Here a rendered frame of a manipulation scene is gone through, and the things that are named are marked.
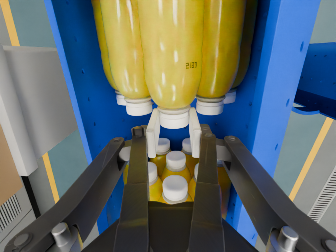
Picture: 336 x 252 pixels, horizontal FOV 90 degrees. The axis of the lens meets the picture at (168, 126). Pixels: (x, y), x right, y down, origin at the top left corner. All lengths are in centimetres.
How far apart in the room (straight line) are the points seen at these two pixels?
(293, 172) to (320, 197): 45
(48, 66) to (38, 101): 11
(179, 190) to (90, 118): 18
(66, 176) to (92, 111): 181
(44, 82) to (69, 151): 132
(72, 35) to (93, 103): 10
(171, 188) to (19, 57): 47
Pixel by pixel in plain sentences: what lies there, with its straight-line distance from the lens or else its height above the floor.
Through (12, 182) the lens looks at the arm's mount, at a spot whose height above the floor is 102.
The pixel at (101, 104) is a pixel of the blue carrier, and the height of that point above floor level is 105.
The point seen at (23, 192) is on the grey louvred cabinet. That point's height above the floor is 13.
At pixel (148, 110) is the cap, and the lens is 25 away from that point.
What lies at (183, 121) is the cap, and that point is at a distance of 20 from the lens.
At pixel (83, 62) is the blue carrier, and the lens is 30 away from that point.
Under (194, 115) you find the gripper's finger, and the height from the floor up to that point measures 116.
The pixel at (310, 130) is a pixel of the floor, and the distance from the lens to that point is 186.
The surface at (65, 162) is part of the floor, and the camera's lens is 199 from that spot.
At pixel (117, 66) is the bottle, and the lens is 23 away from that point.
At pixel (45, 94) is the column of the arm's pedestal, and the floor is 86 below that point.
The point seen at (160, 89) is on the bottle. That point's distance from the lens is 18.
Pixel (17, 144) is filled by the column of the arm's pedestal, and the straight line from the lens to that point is 55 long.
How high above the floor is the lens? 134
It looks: 66 degrees down
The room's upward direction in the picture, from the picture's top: 174 degrees counter-clockwise
